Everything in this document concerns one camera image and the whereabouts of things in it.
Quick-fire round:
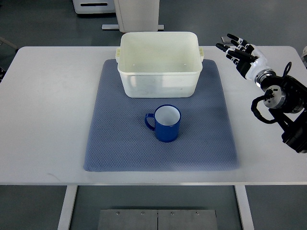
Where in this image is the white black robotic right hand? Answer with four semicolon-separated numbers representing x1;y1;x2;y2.
215;34;271;81

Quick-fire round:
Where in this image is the blue enamel mug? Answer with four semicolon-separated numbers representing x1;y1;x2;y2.
144;104;181;143

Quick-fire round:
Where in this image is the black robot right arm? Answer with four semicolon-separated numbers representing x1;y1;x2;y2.
251;62;307;153

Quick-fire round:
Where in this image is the white plastic box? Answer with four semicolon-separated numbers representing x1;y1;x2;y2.
116;32;204;98

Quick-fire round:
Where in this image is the small grey floor plate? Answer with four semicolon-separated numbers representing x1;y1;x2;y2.
221;36;231;44

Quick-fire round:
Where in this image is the white object at right edge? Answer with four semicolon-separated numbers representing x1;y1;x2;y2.
301;46;307;63

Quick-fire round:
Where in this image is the right white table leg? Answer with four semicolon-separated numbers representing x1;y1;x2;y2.
235;185;254;230

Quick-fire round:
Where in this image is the white table leg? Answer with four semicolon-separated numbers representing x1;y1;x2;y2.
235;185;254;230
58;185;78;230

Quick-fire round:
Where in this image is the blue textured mat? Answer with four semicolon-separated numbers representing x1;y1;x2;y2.
83;59;239;172

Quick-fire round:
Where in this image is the white cabinet with slot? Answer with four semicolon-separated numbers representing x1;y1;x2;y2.
72;0;115;14

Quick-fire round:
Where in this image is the grey bar at left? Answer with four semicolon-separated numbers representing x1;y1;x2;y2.
0;37;19;50

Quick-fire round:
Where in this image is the left white table leg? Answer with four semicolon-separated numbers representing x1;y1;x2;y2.
58;185;78;230

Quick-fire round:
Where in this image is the white pedestal column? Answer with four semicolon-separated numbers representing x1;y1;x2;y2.
102;0;165;33

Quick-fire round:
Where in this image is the grey metal base plate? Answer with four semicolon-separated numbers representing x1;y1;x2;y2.
98;209;218;230

